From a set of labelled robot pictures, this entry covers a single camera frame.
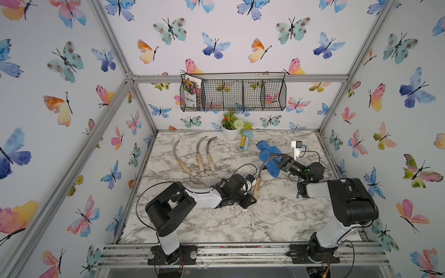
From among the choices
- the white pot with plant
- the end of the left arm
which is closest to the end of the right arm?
the end of the left arm

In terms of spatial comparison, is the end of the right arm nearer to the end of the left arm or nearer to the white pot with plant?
the end of the left arm

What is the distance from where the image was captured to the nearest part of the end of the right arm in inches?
29.6

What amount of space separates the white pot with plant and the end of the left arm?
1.28 ft

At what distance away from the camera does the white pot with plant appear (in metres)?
1.06

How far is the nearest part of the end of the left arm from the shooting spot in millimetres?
696

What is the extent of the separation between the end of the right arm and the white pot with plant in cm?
34
